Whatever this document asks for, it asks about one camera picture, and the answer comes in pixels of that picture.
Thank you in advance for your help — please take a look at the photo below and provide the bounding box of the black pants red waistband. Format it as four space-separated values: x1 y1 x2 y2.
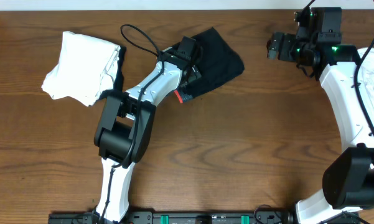
174 27 245 103

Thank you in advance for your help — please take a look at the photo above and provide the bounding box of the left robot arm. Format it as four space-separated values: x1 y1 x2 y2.
93 37 203 223

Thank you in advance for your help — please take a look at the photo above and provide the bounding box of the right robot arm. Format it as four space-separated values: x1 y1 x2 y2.
267 5 374 223

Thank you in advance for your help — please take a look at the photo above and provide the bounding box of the black folded garment under white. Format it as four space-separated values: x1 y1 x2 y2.
99 46 127 100

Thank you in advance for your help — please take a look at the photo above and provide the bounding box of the white folded cloth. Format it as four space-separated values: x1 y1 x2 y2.
42 31 126 106

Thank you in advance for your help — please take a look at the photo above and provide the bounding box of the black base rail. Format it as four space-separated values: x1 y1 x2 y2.
48 208 297 224

